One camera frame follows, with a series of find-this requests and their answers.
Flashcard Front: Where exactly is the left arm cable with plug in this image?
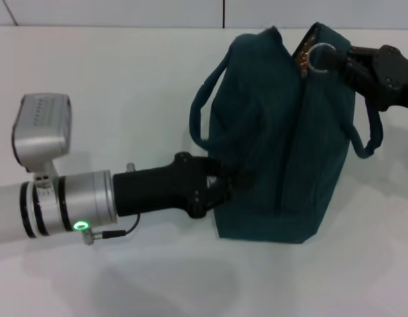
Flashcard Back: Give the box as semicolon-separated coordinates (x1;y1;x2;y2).
80;214;141;246

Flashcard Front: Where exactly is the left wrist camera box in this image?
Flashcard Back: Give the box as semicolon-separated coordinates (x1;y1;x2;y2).
11;94;73;174

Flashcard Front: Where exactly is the teal insulated lunch bag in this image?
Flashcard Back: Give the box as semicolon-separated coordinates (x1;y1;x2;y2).
189;22;384;245

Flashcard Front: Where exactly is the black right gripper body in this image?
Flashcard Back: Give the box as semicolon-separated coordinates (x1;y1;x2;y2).
365;44;408;113

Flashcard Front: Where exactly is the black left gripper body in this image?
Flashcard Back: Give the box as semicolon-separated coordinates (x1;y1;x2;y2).
112;151;213;219

